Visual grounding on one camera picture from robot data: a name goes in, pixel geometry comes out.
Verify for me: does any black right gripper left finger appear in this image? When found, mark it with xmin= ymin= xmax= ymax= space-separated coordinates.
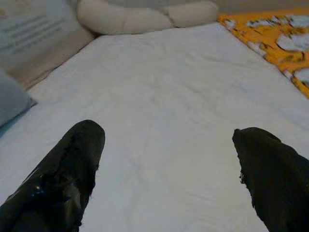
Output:
xmin=0 ymin=119 xmax=106 ymax=232

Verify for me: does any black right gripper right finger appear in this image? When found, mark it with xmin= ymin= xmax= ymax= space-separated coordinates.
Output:
xmin=232 ymin=127 xmax=309 ymax=232

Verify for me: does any grey pillow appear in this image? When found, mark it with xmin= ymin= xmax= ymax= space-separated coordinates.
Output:
xmin=0 ymin=70 xmax=38 ymax=128

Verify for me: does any yellow cartoon-print blanket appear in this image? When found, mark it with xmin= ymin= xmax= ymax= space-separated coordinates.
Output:
xmin=217 ymin=14 xmax=309 ymax=99

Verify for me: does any cream knotted pillow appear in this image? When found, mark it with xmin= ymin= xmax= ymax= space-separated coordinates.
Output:
xmin=76 ymin=0 xmax=219 ymax=35

